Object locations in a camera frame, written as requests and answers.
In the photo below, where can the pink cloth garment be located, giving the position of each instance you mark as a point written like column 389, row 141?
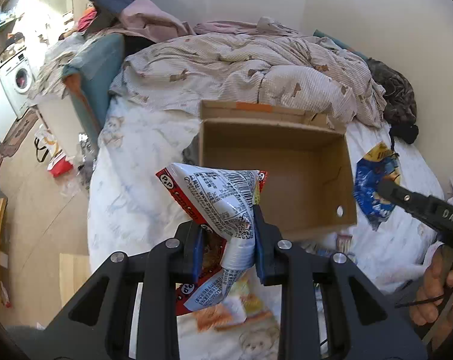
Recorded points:
column 144, row 19

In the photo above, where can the blue yellow cartoon snack bag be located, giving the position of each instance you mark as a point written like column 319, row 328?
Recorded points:
column 379, row 163

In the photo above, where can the white bear print bedsheet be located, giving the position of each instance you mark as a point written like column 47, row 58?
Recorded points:
column 129, row 210

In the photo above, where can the white red barcode snack bag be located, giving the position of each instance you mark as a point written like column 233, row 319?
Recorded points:
column 221, row 202

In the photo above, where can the dark mottled blanket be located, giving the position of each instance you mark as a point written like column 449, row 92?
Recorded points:
column 401, row 108

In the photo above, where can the white washing machine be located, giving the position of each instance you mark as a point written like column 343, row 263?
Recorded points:
column 17, row 78

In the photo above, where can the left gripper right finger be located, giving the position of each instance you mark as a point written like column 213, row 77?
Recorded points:
column 361, row 322

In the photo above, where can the beige checkered bear duvet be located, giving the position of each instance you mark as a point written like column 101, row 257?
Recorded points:
column 308, row 73

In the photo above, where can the person's right hand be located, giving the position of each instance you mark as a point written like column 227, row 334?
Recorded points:
column 432, row 287

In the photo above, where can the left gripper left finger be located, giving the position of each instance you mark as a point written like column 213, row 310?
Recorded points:
column 96, row 322

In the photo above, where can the open cardboard box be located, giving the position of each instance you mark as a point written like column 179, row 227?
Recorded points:
column 309, row 185

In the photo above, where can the teal orange cushion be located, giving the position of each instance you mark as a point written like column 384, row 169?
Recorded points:
column 88, row 77

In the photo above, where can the orange yellow chip bag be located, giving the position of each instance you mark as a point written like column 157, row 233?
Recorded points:
column 240, row 306

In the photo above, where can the red white shopping bag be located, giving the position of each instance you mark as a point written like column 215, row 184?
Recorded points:
column 48, row 147

